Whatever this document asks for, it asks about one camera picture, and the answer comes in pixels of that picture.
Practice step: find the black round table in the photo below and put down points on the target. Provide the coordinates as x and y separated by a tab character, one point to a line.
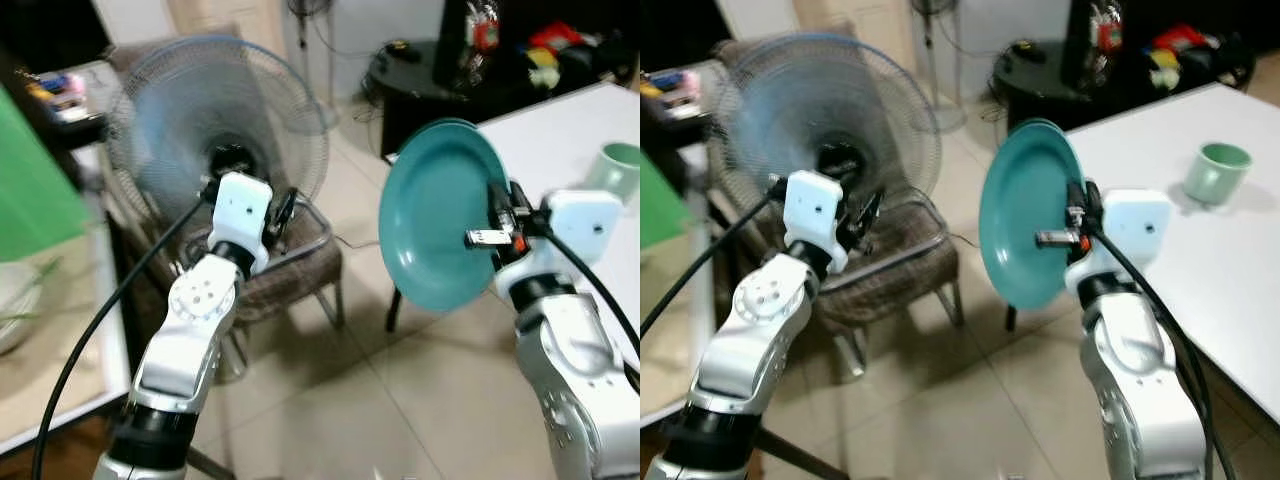
1040	85
420	85

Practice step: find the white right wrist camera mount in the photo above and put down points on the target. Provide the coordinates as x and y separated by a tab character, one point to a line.
580	225
1135	230

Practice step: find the standing fan pole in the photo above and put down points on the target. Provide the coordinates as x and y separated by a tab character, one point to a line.
312	70
935	70

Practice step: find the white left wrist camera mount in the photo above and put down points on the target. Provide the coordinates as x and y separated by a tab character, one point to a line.
240	215
812	212

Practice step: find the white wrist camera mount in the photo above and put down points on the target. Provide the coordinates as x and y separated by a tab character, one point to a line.
240	215
580	225
812	212
1135	230

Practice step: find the beige table with white edge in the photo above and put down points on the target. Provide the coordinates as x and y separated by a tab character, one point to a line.
665	330
55	360

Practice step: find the cluttered dark desk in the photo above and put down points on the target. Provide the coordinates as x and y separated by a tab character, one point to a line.
675	90
65	95

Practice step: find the white bowl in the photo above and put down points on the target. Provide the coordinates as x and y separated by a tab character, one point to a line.
15	305

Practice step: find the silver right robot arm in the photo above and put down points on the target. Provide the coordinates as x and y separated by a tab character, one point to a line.
1140	380
575	370

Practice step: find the red packet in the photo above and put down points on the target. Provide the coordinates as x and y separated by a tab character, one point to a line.
555	38
1180	38

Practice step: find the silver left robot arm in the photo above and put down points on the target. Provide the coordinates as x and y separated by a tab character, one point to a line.
185	340
745	340

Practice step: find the pale green mug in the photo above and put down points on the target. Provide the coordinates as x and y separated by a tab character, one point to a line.
618	172
1215	175

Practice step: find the teal plate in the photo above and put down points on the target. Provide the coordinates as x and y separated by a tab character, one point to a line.
1020	210
430	210

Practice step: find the green backdrop screen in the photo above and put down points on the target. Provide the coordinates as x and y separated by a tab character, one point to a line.
660	205
35	185

